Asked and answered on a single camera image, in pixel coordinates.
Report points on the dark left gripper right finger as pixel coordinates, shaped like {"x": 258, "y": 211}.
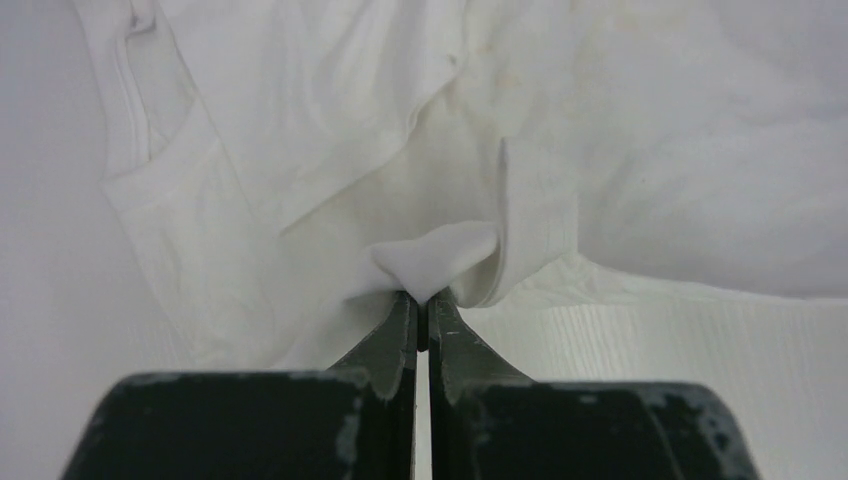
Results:
{"x": 491, "y": 421}

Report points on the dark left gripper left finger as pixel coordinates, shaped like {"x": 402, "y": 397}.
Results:
{"x": 354, "y": 420}

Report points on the white t shirt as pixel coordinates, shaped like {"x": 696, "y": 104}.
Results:
{"x": 281, "y": 168}

